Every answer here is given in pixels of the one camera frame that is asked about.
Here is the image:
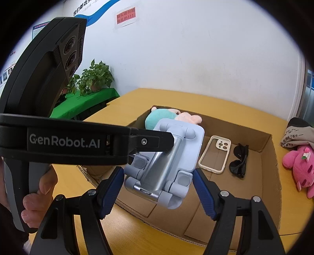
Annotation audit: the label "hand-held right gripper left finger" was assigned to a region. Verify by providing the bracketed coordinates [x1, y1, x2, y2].
[29, 166, 125, 255]

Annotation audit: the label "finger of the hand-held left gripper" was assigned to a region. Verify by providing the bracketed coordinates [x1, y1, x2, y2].
[129, 127, 175, 154]

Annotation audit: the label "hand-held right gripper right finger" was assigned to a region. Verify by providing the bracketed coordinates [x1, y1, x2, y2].
[193, 168, 286, 255]

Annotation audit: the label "light blue phone stand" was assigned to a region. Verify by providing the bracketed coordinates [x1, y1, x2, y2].
[123, 118, 205, 209]

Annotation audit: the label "black sunglasses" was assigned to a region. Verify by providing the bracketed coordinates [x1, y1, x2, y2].
[229, 144, 249, 179]

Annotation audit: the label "brown cardboard box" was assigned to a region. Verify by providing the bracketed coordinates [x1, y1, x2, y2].
[77, 108, 282, 252]

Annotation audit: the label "white clear phone case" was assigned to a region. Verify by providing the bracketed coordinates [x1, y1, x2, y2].
[198, 135, 232, 174]

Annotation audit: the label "person's left hand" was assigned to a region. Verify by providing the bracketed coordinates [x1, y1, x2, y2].
[21, 165, 58, 230]

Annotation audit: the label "teal and pink plush toy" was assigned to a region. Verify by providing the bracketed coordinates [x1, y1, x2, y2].
[145, 106, 203, 129]

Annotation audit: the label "small potted green plant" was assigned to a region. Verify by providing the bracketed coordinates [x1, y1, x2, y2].
[66, 75, 80, 95]

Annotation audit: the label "green table cloth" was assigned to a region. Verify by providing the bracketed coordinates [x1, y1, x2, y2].
[49, 88, 120, 122]

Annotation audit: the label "large potted green plant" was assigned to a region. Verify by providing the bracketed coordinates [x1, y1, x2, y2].
[78, 59, 115, 93]

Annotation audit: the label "grey printed cloth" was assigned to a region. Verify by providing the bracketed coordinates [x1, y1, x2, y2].
[280, 117, 314, 149]

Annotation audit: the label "blue framed wall poster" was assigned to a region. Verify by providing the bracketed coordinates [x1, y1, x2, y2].
[31, 22, 51, 42]

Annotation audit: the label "red wall notice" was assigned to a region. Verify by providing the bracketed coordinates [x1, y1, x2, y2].
[115, 10, 137, 31]

